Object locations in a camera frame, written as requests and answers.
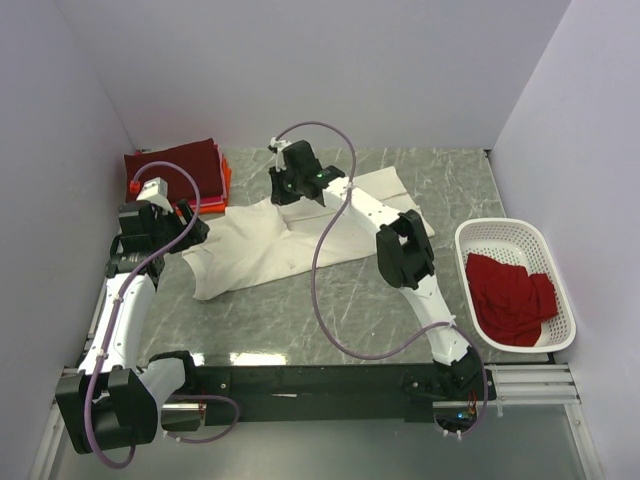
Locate white t shirt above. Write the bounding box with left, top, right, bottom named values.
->
left=182, top=167, right=436, bottom=301

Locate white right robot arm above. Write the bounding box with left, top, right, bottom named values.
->
left=269, top=138, right=488, bottom=399

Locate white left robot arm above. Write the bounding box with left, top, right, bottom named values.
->
left=55, top=200, right=209, bottom=454

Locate orange folded shirt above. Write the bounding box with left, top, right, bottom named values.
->
left=188, top=154, right=232, bottom=215

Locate pink folded shirt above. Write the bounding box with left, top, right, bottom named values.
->
left=174, top=139, right=231, bottom=213

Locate dark red folded shirt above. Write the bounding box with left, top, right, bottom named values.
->
left=123, top=137, right=225, bottom=204

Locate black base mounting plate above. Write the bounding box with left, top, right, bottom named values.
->
left=170, top=353, right=498, bottom=426

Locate white perforated plastic basket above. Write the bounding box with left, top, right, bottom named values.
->
left=455, top=218, right=577, bottom=354

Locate red t shirt in basket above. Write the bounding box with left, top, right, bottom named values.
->
left=465, top=253, right=558, bottom=347

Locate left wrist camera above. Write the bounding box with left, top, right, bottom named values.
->
left=129, top=177, right=173, bottom=212

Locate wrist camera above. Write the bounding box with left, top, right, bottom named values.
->
left=267, top=137, right=291, bottom=171
left=129, top=177, right=173, bottom=212

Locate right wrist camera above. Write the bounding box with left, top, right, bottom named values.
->
left=267, top=137, right=291, bottom=171

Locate aluminium rail frame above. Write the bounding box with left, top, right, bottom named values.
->
left=29, top=209, right=606, bottom=480

